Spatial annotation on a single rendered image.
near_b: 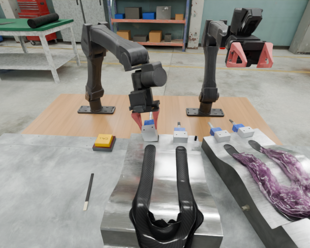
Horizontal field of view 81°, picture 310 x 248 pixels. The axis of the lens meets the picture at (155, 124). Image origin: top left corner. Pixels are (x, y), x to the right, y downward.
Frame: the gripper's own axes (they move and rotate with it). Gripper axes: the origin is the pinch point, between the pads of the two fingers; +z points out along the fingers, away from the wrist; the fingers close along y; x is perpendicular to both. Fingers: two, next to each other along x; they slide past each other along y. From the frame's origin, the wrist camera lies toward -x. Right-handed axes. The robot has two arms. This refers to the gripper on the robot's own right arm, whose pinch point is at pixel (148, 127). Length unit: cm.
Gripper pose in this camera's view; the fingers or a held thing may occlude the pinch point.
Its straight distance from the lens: 65.9
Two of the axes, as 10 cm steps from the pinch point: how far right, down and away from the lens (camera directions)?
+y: 9.8, -1.1, -1.5
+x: 1.1, -3.0, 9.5
